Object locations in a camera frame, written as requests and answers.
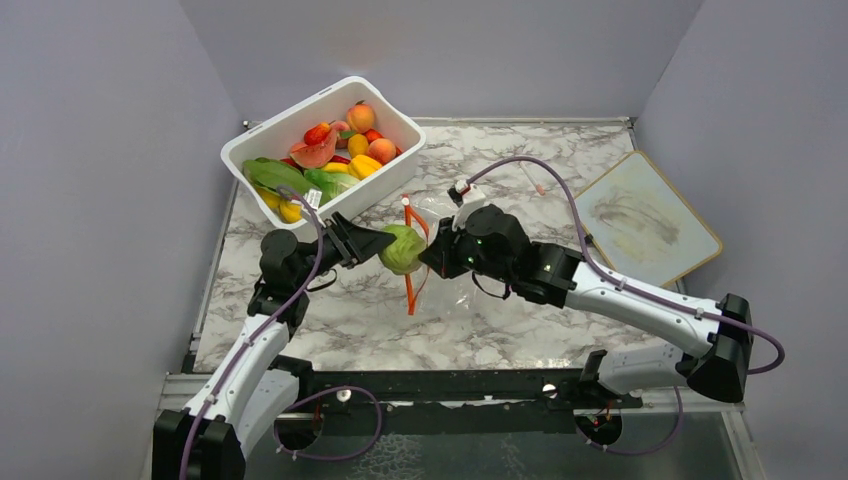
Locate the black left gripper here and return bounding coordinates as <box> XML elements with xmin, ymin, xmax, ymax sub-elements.
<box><xmin>293</xmin><ymin>211</ymin><xmax>396</xmax><ymax>288</ymax></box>

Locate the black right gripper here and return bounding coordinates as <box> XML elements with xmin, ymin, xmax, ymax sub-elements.
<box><xmin>420</xmin><ymin>214</ymin><xmax>514</xmax><ymax>286</ymax></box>

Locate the green cabbage toy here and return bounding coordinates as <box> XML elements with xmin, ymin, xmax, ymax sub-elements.
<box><xmin>378</xmin><ymin>224</ymin><xmax>427</xmax><ymax>275</ymax></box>

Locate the clear zip bag orange zipper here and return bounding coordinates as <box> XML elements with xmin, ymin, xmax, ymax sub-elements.
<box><xmin>400</xmin><ymin>193</ymin><xmax>495</xmax><ymax>333</ymax></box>

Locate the green leafy vegetable toy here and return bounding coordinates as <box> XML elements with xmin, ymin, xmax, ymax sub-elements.
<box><xmin>242</xmin><ymin>157</ymin><xmax>330</xmax><ymax>207</ymax></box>

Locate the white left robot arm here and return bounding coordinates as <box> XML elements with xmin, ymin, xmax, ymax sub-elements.
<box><xmin>151</xmin><ymin>213</ymin><xmax>396</xmax><ymax>479</ymax></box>

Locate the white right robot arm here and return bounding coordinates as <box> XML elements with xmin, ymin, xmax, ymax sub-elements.
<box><xmin>419</xmin><ymin>205</ymin><xmax>753</xmax><ymax>407</ymax></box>

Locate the light green lettuce toy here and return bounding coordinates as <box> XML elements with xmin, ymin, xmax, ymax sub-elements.
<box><xmin>304</xmin><ymin>169</ymin><xmax>360</xmax><ymax>201</ymax></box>

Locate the yellow bell pepper toy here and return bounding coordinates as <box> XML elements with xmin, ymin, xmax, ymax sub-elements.
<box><xmin>347</xmin><ymin>154</ymin><xmax>382</xmax><ymax>180</ymax></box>

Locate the yellow banana toy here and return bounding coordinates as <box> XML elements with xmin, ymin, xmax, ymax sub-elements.
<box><xmin>278</xmin><ymin>200</ymin><xmax>302</xmax><ymax>224</ymax></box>

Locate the peach toy right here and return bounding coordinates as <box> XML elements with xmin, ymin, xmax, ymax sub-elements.
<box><xmin>367</xmin><ymin>138</ymin><xmax>398</xmax><ymax>165</ymax></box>

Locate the peach toy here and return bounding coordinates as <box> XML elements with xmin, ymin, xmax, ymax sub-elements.
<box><xmin>346</xmin><ymin>101</ymin><xmax>376</xmax><ymax>134</ymax></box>
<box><xmin>367</xmin><ymin>138</ymin><xmax>398</xmax><ymax>165</ymax></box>

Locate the small yellow mango toy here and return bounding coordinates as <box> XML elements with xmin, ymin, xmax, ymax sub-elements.
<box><xmin>347</xmin><ymin>133</ymin><xmax>369</xmax><ymax>159</ymax></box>

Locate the watermelon slice toy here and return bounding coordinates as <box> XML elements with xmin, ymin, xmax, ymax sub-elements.
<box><xmin>289</xmin><ymin>130</ymin><xmax>338</xmax><ymax>169</ymax></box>

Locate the white marker pen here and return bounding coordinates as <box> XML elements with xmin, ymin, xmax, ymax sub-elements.
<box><xmin>518</xmin><ymin>162</ymin><xmax>546</xmax><ymax>196</ymax></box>

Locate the peach toy at back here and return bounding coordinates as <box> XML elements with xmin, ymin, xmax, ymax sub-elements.
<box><xmin>346</xmin><ymin>101</ymin><xmax>376</xmax><ymax>134</ymax></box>

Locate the white plastic bin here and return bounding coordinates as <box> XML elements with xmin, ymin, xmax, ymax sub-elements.
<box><xmin>220</xmin><ymin>76</ymin><xmax>426</xmax><ymax>242</ymax></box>

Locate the wood framed white board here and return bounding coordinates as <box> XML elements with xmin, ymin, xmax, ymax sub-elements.
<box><xmin>575</xmin><ymin>151</ymin><xmax>723</xmax><ymax>287</ymax></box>

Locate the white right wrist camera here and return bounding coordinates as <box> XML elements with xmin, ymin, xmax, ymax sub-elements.
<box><xmin>448</xmin><ymin>180</ymin><xmax>487</xmax><ymax>231</ymax></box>

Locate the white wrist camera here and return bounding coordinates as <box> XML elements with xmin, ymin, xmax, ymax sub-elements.
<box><xmin>302</xmin><ymin>188</ymin><xmax>324</xmax><ymax>210</ymax></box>
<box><xmin>448</xmin><ymin>180</ymin><xmax>487</xmax><ymax>231</ymax></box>

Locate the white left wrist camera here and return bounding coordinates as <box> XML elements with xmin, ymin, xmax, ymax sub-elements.
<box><xmin>302</xmin><ymin>188</ymin><xmax>324</xmax><ymax>210</ymax></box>

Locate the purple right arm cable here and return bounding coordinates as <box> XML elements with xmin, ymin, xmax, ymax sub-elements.
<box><xmin>463</xmin><ymin>155</ymin><xmax>786</xmax><ymax>376</ymax></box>

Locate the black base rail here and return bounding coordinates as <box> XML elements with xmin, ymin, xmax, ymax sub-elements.
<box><xmin>273</xmin><ymin>368</ymin><xmax>642</xmax><ymax>446</ymax></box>

